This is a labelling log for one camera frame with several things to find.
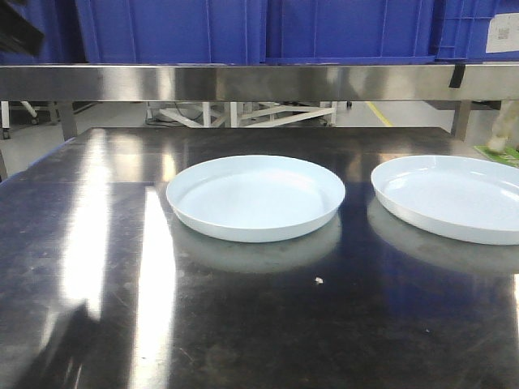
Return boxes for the light blue plate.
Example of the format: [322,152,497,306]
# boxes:
[371,155,518,246]
[166,155,346,243]

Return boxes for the steel shelf leg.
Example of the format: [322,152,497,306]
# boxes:
[57,101,78,141]

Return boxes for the blue bin upper right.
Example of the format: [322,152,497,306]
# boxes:
[265,0,435,65]

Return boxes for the blue bin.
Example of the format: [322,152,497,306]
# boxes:
[75,1,268,66]
[265,0,435,65]
[1,1,86,65]

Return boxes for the blue bin upper middle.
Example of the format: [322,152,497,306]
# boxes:
[75,1,268,66]

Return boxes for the black tape strip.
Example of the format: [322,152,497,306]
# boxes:
[448,63,465,89]

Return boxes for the blue bin upper left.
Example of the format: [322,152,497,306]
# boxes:
[1,1,86,65]

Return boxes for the white paper label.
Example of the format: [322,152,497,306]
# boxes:
[486,13,518,53]

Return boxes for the white frame structure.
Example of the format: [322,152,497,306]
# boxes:
[145,101,338,128]

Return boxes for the stainless steel shelf rail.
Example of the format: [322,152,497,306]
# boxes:
[1,62,518,102]

